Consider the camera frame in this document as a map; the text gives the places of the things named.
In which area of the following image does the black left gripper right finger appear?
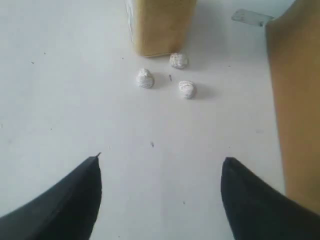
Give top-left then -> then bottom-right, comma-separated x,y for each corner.
220,157 -> 320,240

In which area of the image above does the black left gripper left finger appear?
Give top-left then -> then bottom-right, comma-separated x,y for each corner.
0,156 -> 102,240

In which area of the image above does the large brown paper bag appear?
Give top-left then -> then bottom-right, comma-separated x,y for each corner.
265,0 -> 320,213

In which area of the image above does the grey tape strip on table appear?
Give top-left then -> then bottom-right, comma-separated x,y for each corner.
231,9 -> 274,27

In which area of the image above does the yellow grain bottle white cap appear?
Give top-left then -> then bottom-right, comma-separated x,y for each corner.
125,0 -> 197,57

